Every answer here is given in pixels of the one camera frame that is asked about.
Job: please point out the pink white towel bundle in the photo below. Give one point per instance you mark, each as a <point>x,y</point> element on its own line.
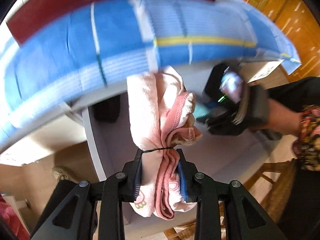
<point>147,110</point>

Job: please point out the person's right forearm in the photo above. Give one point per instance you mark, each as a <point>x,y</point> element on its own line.
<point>282,117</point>

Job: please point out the beige shoe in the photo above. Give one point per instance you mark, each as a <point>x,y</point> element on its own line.
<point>61,175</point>

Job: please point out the blue plaid blanket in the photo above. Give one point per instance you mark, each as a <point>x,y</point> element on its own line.
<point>120,37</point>

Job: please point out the red cloth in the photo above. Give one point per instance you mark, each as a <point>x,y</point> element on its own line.
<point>10,220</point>

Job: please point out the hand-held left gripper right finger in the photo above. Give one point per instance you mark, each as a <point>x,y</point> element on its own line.
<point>182,182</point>

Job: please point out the person's black clothing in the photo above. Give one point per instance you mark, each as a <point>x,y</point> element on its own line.
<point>305,205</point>

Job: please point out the teal cloth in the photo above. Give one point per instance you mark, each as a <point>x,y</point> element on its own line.
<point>201,111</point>

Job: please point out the black knit hat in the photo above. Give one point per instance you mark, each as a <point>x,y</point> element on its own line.
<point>106,110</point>

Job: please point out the wooden chair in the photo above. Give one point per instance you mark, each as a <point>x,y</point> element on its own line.
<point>272,177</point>

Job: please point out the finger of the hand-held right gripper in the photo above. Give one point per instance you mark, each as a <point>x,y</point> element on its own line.
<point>220,126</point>

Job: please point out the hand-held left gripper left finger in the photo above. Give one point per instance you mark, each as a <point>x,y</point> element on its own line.
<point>137,180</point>

